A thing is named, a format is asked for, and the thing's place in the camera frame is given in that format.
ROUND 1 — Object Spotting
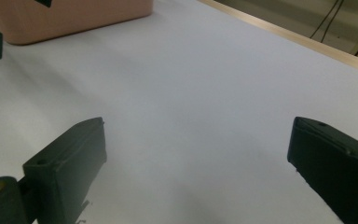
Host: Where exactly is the pink storage basket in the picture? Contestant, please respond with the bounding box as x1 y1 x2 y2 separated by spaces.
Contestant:
0 0 154 47

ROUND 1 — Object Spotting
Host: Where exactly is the black hanging cable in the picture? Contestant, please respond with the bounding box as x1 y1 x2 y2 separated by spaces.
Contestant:
310 0 339 40
320 0 345 44

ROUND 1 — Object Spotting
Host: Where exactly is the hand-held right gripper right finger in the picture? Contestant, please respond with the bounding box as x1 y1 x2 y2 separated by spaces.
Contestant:
287 116 358 224

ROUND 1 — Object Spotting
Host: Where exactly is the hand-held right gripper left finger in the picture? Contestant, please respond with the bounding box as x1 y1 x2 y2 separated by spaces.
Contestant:
22 117 108 224

